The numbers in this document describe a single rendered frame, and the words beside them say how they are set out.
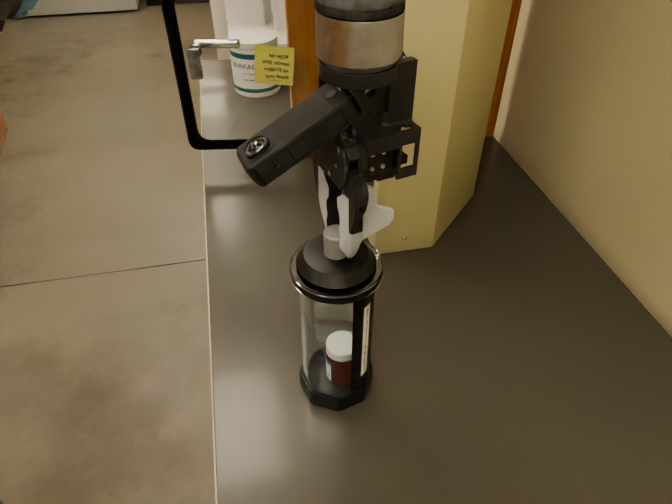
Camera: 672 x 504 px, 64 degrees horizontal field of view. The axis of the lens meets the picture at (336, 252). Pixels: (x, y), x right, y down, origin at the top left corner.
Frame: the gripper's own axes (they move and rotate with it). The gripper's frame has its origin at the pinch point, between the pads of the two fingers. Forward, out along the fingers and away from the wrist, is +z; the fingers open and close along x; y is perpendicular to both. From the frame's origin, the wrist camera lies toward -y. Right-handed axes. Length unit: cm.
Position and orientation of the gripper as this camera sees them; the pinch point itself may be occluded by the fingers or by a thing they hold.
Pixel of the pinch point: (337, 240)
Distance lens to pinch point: 59.4
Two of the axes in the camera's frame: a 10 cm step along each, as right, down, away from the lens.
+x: -4.4, -5.9, 6.8
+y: 9.0, -2.9, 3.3
